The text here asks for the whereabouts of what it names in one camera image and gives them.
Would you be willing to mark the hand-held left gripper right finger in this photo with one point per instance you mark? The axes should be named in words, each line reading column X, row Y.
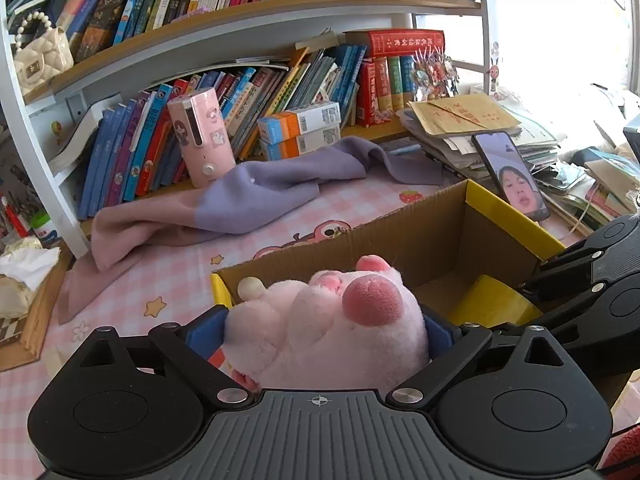
column 442, row 336

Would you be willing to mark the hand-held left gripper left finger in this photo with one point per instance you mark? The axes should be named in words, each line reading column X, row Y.
column 205, row 332

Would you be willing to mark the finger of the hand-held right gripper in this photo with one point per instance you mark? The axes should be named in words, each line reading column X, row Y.
column 575, row 316
column 565, row 266

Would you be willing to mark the cardboard box with yellow flaps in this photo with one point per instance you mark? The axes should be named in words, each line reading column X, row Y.
column 400, row 245

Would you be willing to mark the pink plush pig toy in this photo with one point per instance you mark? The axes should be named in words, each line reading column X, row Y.
column 325, row 340

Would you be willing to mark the small cream ball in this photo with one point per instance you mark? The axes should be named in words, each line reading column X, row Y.
column 250, row 288

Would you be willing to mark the pile of booklets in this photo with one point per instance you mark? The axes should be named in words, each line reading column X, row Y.
column 600, row 190

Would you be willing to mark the black smartphone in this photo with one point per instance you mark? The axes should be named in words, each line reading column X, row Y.
column 510, row 175

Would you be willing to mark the red fuzzy cloth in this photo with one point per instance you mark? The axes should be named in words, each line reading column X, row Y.
column 622, row 452

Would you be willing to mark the purple and pink cloth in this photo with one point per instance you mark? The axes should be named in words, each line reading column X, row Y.
column 250, row 195

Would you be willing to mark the stack of papers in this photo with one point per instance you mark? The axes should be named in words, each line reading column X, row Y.
column 450, row 150

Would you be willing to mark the wooden tissue box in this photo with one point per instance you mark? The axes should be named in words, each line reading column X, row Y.
column 40, row 320

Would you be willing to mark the cardboard piece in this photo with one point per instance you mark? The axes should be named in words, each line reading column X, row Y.
column 465, row 115

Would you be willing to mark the crumpled white tissue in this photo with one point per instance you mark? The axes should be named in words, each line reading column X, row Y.
column 25, row 270

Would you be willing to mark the green cap bottle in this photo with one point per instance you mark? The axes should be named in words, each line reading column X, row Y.
column 42, row 227

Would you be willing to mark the row of leaning blue books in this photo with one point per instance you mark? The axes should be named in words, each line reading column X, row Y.
column 150, row 145

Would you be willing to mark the pink cartoon humidifier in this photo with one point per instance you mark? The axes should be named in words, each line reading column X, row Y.
column 200, row 135

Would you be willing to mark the white thick open book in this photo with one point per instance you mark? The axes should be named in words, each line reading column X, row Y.
column 75, row 142

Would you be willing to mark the thick red dictionary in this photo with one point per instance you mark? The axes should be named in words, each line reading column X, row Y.
column 395, row 42

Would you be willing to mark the cream quilted pearl handbag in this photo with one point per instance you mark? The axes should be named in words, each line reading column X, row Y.
column 40, row 60

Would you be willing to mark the white frame wooden bookshelf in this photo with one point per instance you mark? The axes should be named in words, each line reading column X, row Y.
column 200, row 30

